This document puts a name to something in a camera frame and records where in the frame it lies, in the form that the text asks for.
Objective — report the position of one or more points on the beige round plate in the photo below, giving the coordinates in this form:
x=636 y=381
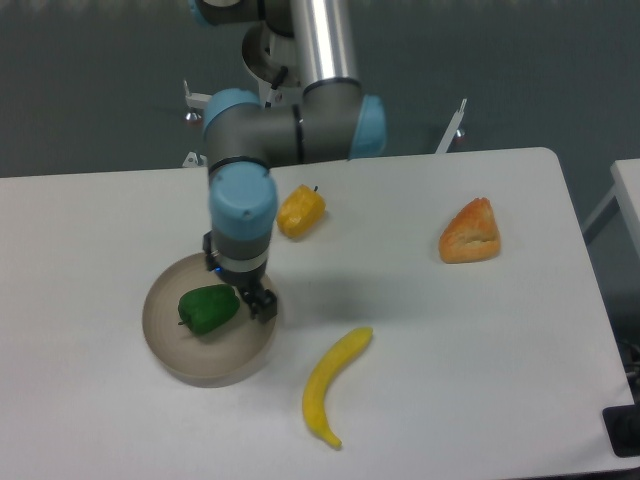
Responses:
x=227 y=355

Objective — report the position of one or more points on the green bell pepper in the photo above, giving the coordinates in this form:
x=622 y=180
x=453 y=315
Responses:
x=205 y=309

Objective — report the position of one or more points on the black device at edge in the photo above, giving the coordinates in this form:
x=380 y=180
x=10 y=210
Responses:
x=622 y=425

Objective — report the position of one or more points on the yellow bell pepper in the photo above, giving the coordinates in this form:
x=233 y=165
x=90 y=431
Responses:
x=300 y=211

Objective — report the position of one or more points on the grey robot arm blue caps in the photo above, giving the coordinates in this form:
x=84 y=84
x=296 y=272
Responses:
x=245 y=136

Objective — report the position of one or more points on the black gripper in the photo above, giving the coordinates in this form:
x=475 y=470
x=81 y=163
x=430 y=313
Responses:
x=242 y=264

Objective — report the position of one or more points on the orange pastry bread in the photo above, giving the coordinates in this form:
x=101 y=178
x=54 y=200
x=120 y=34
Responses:
x=472 y=235

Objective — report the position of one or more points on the yellow banana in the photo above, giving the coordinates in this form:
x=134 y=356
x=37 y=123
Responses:
x=341 y=354

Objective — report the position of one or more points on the white side table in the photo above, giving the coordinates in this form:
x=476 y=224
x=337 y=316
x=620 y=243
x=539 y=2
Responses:
x=622 y=197

